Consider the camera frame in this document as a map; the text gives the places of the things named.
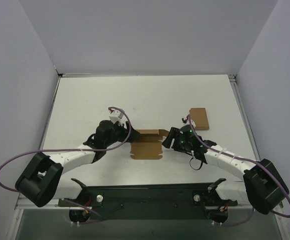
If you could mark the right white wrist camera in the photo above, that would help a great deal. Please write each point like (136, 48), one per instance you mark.
(187, 120)

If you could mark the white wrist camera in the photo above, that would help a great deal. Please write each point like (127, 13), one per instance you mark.
(116, 116)
(187, 120)

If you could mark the aluminium frame rail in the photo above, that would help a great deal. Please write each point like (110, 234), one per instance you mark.
(233, 82)

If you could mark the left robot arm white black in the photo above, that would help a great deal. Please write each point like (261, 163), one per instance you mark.
(39, 180)

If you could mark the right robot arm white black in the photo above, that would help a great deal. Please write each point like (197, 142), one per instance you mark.
(259, 183)

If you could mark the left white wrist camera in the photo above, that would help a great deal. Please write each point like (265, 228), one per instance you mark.
(116, 116)

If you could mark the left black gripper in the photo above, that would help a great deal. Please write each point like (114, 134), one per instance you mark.
(129, 132)

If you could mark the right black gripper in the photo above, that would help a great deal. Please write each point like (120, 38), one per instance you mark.
(173, 138)

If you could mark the small folded cardboard box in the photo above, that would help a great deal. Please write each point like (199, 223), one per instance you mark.
(200, 119)

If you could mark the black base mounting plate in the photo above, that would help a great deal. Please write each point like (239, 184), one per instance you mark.
(186, 201)

